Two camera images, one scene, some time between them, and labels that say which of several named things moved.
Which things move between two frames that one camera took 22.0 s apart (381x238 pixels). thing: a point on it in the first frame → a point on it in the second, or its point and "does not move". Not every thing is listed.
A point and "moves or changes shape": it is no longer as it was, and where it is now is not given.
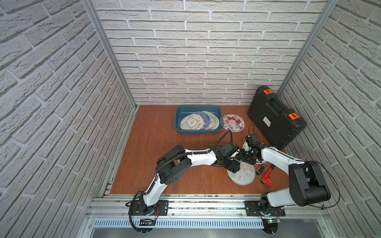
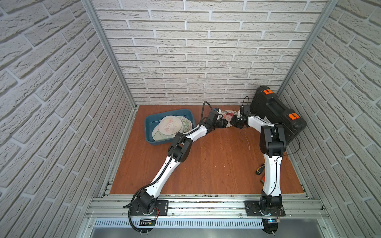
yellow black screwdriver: [260, 169] does not move
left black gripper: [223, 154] → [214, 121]
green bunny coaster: [245, 175] → [157, 136]
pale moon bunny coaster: [245, 146] → [169, 125]
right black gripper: [241, 157] → [233, 121]
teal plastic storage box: [182, 111] → [151, 121]
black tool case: [280, 126] does not move
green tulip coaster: [215, 121] moves or changes shape
